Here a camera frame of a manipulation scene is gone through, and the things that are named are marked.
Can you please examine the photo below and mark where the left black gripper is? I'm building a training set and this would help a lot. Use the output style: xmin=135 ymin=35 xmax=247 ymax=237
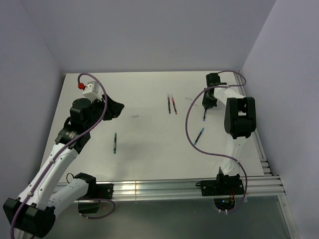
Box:
xmin=85 ymin=94 xmax=124 ymax=131

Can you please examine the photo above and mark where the light blue pen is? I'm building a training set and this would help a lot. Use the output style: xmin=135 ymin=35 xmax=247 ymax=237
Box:
xmin=194 ymin=127 xmax=204 ymax=145

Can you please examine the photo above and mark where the red pen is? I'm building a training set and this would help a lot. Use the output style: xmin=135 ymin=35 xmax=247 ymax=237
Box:
xmin=170 ymin=94 xmax=178 ymax=115

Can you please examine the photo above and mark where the purple pen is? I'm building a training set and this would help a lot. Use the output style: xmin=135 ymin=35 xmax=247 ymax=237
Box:
xmin=167 ymin=94 xmax=171 ymax=114

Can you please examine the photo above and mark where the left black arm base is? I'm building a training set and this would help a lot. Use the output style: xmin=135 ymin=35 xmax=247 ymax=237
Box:
xmin=78 ymin=184 xmax=116 ymax=218

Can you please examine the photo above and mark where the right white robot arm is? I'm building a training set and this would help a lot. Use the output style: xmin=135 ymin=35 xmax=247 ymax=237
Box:
xmin=202 ymin=73 xmax=256 ymax=194

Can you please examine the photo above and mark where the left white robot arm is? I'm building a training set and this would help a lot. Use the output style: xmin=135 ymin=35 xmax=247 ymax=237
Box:
xmin=3 ymin=96 xmax=125 ymax=238

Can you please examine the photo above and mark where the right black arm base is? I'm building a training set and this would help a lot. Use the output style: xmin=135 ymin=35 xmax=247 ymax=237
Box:
xmin=195 ymin=173 xmax=245 ymax=214

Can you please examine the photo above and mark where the green pen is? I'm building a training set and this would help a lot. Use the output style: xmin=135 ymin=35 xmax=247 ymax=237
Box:
xmin=113 ymin=132 xmax=117 ymax=154

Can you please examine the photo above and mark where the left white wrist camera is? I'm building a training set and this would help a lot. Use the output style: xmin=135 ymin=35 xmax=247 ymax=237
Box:
xmin=77 ymin=81 xmax=102 ymax=102

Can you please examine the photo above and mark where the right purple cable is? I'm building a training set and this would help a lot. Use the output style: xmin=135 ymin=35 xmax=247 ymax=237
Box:
xmin=185 ymin=70 xmax=249 ymax=213

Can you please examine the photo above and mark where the aluminium rail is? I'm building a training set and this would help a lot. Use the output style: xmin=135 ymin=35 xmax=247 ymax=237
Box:
xmin=54 ymin=154 xmax=285 ymax=202

